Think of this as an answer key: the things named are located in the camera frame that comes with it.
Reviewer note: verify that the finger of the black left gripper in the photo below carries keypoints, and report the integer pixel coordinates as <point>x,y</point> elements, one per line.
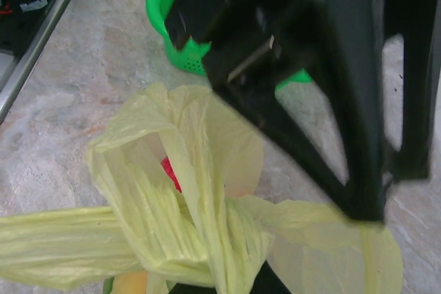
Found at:
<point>361,101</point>
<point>417,66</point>

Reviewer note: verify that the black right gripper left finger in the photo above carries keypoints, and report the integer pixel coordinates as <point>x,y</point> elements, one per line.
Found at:
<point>193,288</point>

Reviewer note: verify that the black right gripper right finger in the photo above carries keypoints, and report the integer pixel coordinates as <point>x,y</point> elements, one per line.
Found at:
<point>272,282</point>

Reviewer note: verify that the yellow orange fake mango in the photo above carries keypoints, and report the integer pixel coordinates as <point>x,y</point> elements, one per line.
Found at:
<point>132,285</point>

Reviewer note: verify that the green plastic mesh basket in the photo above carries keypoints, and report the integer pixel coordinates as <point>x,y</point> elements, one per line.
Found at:
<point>156,8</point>

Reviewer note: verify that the red fake pepper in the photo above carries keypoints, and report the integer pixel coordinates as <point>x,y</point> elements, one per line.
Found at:
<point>171,173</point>

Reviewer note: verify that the yellow translucent plastic bag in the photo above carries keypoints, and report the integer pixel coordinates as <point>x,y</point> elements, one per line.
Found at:
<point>206,135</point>

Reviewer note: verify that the aluminium mounting rail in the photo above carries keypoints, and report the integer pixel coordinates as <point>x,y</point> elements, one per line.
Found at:
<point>44,42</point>

